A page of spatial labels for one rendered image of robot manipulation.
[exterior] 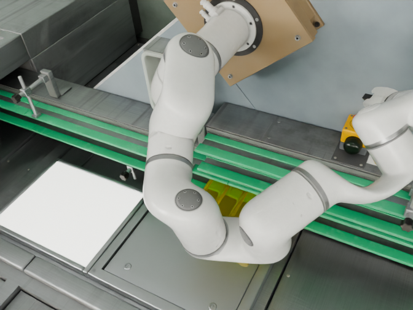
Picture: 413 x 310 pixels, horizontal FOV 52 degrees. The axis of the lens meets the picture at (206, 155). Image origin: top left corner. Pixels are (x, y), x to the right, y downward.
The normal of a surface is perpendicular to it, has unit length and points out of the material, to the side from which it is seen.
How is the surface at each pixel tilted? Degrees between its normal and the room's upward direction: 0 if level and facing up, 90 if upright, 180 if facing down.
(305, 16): 90
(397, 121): 58
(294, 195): 71
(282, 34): 0
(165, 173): 100
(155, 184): 81
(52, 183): 90
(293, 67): 0
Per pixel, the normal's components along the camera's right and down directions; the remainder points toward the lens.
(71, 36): 0.88, 0.28
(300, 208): 0.22, 0.00
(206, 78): 0.65, -0.40
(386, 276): -0.08, -0.72
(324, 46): -0.47, 0.63
